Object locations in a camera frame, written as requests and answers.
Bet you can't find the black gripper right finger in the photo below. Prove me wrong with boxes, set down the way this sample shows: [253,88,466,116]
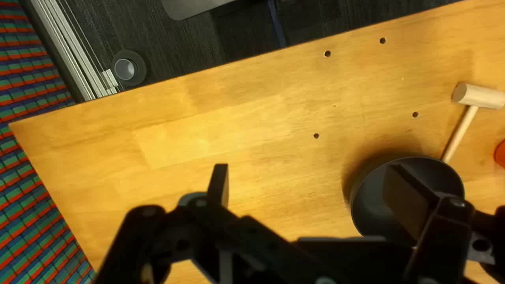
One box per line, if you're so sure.
[384,162,444,239]

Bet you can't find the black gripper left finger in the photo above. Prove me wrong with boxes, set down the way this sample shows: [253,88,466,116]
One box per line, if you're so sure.
[207,164,230,206]

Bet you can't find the orange cup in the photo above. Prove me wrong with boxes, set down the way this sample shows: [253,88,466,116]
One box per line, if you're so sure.
[495,138,505,168]

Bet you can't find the black bowl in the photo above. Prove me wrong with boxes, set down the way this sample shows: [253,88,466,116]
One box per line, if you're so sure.
[349,156,466,244]

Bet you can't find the wooden mallet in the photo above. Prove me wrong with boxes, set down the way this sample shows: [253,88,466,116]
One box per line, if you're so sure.
[443,82,505,162]

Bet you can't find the grey round floor foot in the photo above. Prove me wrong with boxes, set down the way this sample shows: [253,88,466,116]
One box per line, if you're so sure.
[113,50,149,85]

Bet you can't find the grey partition rail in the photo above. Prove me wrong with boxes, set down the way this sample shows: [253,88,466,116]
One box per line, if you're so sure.
[29,0,119,100]

